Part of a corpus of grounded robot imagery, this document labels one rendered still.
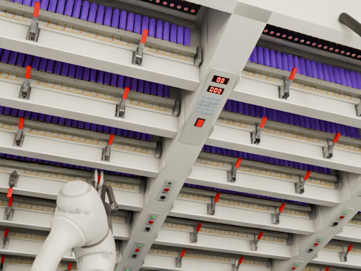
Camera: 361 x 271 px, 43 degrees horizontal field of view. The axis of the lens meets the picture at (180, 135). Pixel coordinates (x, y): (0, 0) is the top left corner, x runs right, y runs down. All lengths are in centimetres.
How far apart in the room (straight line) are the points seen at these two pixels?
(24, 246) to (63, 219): 78
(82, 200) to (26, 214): 64
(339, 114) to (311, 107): 10
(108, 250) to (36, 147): 41
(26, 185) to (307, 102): 93
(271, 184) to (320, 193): 21
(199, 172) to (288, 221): 48
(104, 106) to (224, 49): 39
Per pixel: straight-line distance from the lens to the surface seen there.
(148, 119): 135
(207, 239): 188
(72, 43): 121
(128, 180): 162
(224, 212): 174
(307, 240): 195
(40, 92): 133
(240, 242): 194
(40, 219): 175
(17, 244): 191
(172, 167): 147
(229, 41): 118
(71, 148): 146
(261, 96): 131
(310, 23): 121
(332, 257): 216
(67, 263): 208
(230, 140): 142
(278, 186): 166
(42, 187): 160
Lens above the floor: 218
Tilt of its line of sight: 40 degrees down
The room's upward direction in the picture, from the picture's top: 25 degrees clockwise
